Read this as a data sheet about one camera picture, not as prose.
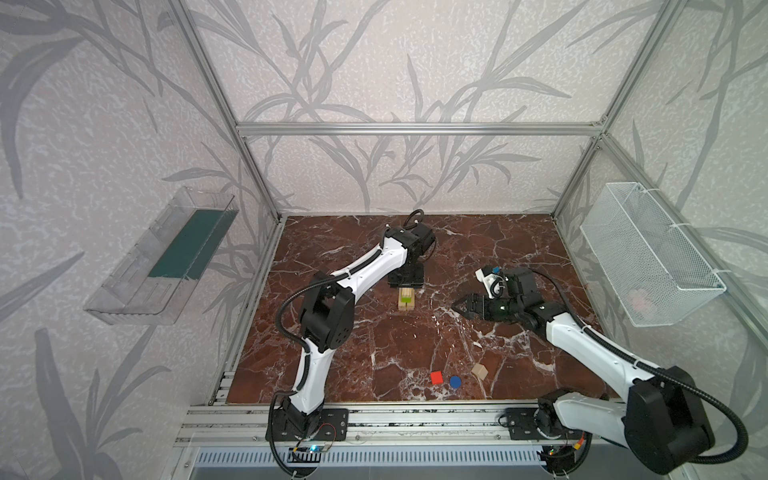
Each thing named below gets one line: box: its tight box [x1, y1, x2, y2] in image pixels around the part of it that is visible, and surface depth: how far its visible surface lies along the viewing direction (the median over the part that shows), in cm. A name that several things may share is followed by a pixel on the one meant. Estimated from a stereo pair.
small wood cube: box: [471, 363, 489, 381], surface depth 84 cm
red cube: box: [429, 370, 443, 385], surface depth 82 cm
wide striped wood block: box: [398, 288, 415, 311], surface depth 95 cm
